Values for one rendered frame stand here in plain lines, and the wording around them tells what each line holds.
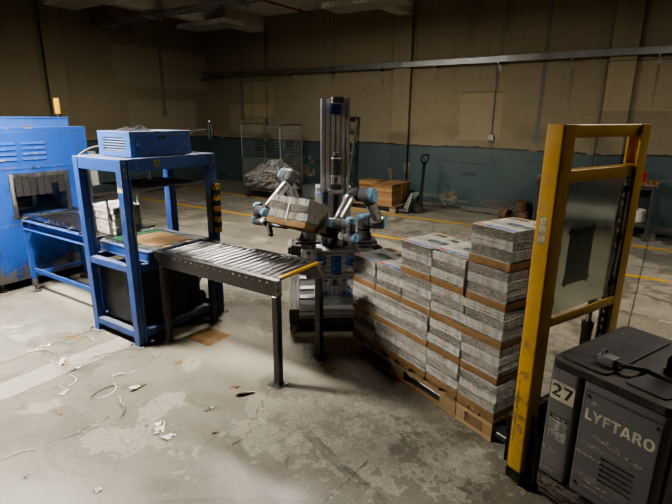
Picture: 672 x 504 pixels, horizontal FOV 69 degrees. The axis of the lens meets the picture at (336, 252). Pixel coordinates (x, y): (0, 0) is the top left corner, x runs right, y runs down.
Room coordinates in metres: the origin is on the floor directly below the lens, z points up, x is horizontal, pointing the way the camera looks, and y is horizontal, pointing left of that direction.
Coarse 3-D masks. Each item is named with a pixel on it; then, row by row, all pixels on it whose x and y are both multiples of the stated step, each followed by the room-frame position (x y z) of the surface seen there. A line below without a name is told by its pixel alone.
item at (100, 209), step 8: (112, 200) 4.76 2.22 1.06; (96, 208) 4.52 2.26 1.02; (104, 208) 4.45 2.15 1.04; (112, 208) 4.37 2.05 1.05; (136, 208) 4.57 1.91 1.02; (96, 216) 4.53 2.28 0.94; (104, 216) 4.45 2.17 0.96; (112, 216) 4.38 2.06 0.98; (136, 216) 4.57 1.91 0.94; (96, 224) 4.55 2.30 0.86; (104, 224) 4.47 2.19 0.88; (112, 224) 4.40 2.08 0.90; (120, 224) 4.42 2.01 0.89; (136, 224) 4.56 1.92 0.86; (104, 232) 4.48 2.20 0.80; (112, 232) 4.40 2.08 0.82; (120, 232) 4.42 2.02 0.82
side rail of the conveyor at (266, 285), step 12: (156, 252) 3.82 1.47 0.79; (168, 252) 3.80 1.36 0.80; (156, 264) 3.83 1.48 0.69; (168, 264) 3.74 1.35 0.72; (180, 264) 3.66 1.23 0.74; (192, 264) 3.58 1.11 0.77; (204, 264) 3.50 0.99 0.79; (216, 264) 3.48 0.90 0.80; (204, 276) 3.51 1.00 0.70; (216, 276) 3.43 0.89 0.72; (228, 276) 3.36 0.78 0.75; (240, 276) 3.29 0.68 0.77; (252, 276) 3.22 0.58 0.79; (264, 276) 3.20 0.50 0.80; (252, 288) 3.23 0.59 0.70; (264, 288) 3.16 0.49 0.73; (276, 288) 3.10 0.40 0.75
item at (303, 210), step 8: (296, 200) 3.67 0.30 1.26; (304, 200) 3.64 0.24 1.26; (296, 208) 3.65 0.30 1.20; (304, 208) 3.61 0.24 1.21; (312, 208) 3.63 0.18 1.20; (320, 208) 3.73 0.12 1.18; (328, 208) 3.83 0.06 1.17; (296, 216) 3.63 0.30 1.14; (304, 216) 3.59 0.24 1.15; (312, 216) 3.63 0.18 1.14; (320, 216) 3.72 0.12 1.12; (312, 224) 3.64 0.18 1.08; (320, 224) 3.72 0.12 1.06; (312, 232) 3.70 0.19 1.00
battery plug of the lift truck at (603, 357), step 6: (600, 354) 2.01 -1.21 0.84; (606, 354) 2.01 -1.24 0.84; (600, 360) 2.00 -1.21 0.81; (606, 360) 1.98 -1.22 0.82; (612, 360) 1.96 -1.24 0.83; (618, 360) 1.97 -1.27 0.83; (612, 366) 1.96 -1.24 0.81; (618, 366) 1.95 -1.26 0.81; (624, 366) 1.93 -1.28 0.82; (630, 366) 1.92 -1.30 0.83; (636, 366) 1.91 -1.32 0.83
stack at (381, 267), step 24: (360, 264) 3.63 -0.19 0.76; (384, 264) 3.41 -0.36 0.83; (360, 288) 3.63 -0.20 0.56; (384, 288) 3.39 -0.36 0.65; (408, 288) 3.17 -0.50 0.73; (432, 288) 2.98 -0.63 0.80; (360, 312) 3.63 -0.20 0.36; (384, 312) 3.38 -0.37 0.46; (408, 312) 3.15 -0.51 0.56; (456, 312) 2.79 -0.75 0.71; (384, 336) 3.37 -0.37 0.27; (432, 336) 2.95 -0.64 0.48; (456, 336) 2.78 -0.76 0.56; (408, 360) 3.14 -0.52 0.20; (432, 360) 2.93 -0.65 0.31; (408, 384) 3.12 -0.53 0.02; (432, 384) 2.92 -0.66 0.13; (456, 384) 2.75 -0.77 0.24
